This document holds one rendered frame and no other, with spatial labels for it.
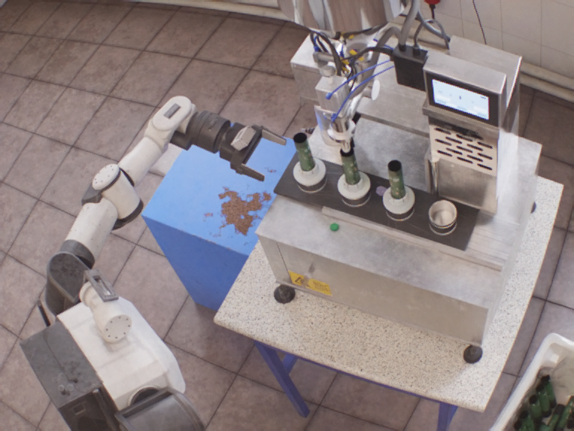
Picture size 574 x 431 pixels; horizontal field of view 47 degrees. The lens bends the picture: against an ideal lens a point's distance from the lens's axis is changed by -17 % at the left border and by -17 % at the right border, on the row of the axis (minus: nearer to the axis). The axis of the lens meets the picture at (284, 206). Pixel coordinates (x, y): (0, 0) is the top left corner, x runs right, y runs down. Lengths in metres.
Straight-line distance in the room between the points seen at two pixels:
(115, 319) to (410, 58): 0.73
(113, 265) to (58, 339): 1.68
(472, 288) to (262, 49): 2.27
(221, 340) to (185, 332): 0.15
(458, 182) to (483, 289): 0.24
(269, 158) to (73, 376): 1.26
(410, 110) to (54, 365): 0.95
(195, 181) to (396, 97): 0.95
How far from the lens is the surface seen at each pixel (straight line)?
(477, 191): 1.66
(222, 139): 1.81
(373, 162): 1.83
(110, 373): 1.41
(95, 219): 1.69
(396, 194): 1.66
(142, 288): 3.03
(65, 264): 1.59
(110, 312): 1.36
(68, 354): 1.46
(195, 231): 2.34
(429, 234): 1.70
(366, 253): 1.70
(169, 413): 1.34
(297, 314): 1.96
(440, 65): 1.41
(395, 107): 1.67
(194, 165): 2.49
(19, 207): 3.60
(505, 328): 1.90
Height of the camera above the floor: 2.48
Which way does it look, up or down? 54 degrees down
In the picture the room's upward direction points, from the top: 19 degrees counter-clockwise
